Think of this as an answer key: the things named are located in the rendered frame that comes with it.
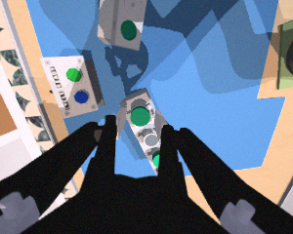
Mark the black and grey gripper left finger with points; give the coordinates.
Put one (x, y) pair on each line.
(29, 192)

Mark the blue flat mat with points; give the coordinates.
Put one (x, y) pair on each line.
(202, 62)

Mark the dark table edge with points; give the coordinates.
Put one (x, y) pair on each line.
(17, 42)

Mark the white sloping button panel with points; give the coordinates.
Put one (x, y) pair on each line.
(70, 79)

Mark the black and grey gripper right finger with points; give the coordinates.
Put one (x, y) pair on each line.
(240, 208)

